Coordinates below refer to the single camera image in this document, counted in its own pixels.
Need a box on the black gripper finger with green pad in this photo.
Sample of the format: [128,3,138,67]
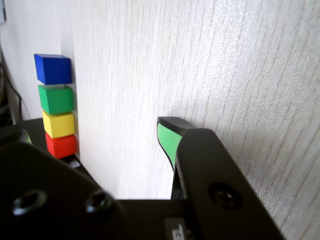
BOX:
[0,129,131,240]
[156,116,288,240]

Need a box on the red wooden cube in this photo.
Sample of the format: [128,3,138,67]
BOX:
[44,131,77,159]

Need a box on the yellow wooden cube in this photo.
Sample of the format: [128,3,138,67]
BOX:
[41,110,76,139]

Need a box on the green wooden cube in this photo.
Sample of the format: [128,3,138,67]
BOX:
[37,84,75,116]

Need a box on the blue wooden cube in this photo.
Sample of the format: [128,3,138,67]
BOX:
[33,53,73,85]

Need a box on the black cardboard box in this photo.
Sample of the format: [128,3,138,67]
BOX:
[12,116,82,176]

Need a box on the thin dark cable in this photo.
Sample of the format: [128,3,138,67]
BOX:
[0,47,23,121]

